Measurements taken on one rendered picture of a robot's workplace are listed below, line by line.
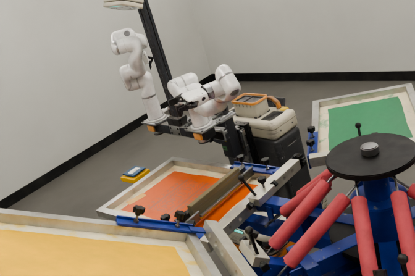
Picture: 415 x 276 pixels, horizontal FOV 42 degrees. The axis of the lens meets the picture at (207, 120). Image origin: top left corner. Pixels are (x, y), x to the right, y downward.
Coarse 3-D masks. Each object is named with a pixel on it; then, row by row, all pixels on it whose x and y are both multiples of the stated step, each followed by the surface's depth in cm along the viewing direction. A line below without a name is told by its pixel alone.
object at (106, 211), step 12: (156, 168) 307; (168, 168) 309; (192, 168) 302; (204, 168) 294; (216, 168) 287; (228, 168) 281; (144, 180) 296; (132, 192) 291; (108, 204) 281; (108, 216) 272; (132, 216) 262
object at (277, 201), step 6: (270, 198) 231; (276, 198) 230; (282, 198) 229; (264, 204) 230; (270, 204) 227; (276, 204) 226; (282, 204) 224; (258, 210) 234; (264, 210) 232; (276, 210) 227
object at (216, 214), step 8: (152, 192) 288; (160, 192) 285; (144, 200) 282; (152, 200) 279; (128, 208) 278; (184, 208) 262; (216, 208) 254; (224, 208) 252; (152, 216) 264; (160, 216) 262; (208, 216) 249; (216, 216) 247; (200, 224) 245
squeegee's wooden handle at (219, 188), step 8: (224, 176) 258; (232, 176) 260; (216, 184) 253; (224, 184) 256; (232, 184) 260; (208, 192) 248; (216, 192) 252; (224, 192) 256; (200, 200) 244; (208, 200) 248; (216, 200) 252; (192, 208) 241; (200, 208) 245
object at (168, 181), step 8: (168, 176) 301; (176, 176) 298; (184, 176) 295; (192, 176) 292; (200, 176) 290; (208, 176) 287; (160, 184) 294; (168, 184) 292; (248, 184) 267; (240, 192) 262; (248, 192) 259; (224, 200) 259; (232, 200) 257; (240, 200) 254
